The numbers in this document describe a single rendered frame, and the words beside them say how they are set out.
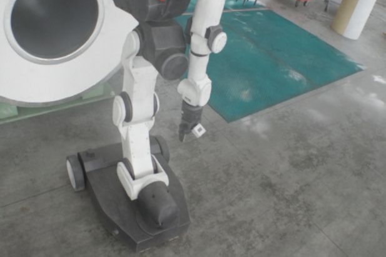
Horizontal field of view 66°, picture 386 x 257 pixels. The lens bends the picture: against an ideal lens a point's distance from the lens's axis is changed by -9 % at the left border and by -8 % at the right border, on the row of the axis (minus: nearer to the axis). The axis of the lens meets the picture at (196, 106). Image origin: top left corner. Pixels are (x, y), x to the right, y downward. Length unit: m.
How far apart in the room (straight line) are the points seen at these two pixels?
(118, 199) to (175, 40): 0.88
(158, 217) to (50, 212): 0.65
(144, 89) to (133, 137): 0.26
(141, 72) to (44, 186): 0.94
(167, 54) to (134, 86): 0.31
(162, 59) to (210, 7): 0.24
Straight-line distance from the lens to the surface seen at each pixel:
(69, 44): 2.13
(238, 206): 2.03
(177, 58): 1.13
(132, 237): 1.58
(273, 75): 3.48
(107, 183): 1.75
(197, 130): 1.40
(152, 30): 1.15
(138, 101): 1.43
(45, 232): 1.80
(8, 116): 2.41
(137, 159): 1.60
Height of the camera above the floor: 1.53
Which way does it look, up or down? 36 degrees down
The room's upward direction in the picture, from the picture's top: 15 degrees clockwise
